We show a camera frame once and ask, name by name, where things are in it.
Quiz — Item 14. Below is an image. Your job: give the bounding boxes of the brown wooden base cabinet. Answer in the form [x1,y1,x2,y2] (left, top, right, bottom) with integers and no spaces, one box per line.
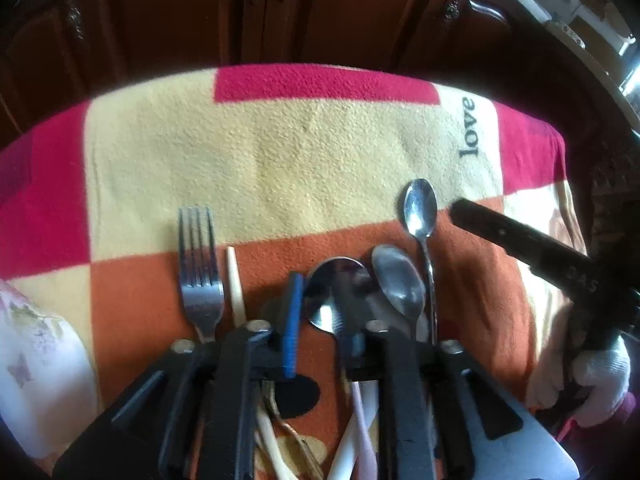
[0,0,591,136]

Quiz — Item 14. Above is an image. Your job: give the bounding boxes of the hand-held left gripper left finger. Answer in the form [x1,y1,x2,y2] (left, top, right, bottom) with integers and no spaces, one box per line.
[55,273,305,480]

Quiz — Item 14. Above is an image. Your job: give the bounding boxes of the white floral cushion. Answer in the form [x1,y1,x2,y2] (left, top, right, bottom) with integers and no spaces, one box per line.
[0,279,99,461]

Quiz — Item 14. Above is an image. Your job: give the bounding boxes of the metal fork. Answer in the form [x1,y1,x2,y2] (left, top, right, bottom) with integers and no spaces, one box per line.
[177,205,225,344]

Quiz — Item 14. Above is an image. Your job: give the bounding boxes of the checked fleece blanket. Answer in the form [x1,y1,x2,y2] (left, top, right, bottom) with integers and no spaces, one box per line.
[0,64,588,480]

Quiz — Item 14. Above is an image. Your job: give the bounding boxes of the pink utensil handle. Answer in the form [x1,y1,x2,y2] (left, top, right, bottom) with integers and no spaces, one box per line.
[347,380,378,480]

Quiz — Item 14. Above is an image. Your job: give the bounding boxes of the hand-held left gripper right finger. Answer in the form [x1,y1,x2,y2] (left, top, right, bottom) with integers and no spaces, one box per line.
[332,279,524,480]

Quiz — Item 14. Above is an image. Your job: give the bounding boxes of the large metal spoon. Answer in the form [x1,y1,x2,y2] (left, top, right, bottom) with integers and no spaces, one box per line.
[304,256,381,334]

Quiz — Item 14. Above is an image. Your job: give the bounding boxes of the person's right hand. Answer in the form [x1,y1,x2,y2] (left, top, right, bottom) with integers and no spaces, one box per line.
[526,305,632,429]

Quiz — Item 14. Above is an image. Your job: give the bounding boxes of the white utensil handle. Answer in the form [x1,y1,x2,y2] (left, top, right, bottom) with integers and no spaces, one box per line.
[325,385,380,480]

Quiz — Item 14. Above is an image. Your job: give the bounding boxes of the medium metal spoon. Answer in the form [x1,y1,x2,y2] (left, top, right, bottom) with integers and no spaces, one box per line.
[371,244,427,342]

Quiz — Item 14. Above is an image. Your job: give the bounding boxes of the small metal teaspoon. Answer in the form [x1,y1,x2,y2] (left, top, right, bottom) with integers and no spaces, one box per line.
[402,178,442,347]

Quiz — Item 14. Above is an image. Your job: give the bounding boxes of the pale stone countertop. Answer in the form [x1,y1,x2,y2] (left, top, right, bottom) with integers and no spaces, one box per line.
[462,0,640,128]

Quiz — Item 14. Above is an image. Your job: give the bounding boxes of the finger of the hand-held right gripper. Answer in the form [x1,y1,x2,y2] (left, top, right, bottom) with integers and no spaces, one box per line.
[450,198,597,287]

